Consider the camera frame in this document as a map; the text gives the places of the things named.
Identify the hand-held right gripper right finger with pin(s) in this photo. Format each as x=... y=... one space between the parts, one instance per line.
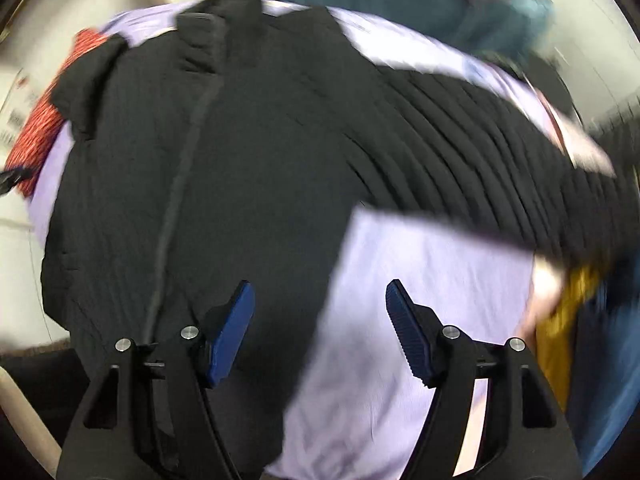
x=407 y=327

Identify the black quilted jacket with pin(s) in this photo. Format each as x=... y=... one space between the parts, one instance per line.
x=260 y=160

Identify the beige pole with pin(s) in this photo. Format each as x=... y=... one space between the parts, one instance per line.
x=27 y=420

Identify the yellow cloth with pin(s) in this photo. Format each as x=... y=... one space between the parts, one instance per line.
x=565 y=330

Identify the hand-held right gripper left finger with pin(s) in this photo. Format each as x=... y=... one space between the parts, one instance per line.
x=231 y=327

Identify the purple floral blanket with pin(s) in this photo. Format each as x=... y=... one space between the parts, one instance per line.
x=400 y=320

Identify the red patterned cloth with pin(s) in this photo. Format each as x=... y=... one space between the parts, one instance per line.
x=40 y=130

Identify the dark blue cloth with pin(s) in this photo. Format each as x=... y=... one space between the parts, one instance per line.
x=607 y=370

